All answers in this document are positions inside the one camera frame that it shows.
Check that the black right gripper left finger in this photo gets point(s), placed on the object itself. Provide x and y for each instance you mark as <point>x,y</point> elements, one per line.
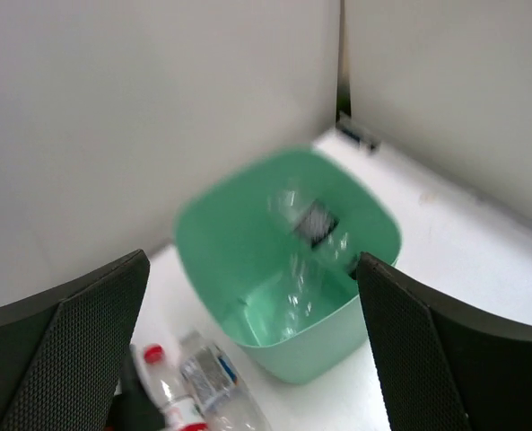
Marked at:
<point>62,350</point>

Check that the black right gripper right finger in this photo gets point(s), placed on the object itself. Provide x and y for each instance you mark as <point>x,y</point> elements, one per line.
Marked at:
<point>443,364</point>

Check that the clear bottle white cap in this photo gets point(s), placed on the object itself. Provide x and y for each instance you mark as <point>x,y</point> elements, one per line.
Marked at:
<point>304,300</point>

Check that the clear bottle black label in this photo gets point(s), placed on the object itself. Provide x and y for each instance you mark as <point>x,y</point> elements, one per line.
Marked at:
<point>306,214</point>

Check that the green plastic bin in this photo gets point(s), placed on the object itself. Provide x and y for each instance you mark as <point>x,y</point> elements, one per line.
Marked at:
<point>236,257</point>

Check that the clear bottle red label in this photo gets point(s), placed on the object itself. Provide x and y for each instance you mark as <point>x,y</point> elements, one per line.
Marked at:
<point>165,387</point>

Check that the clear bottle white blue label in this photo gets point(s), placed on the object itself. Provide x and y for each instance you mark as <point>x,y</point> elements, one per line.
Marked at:
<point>220,392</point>

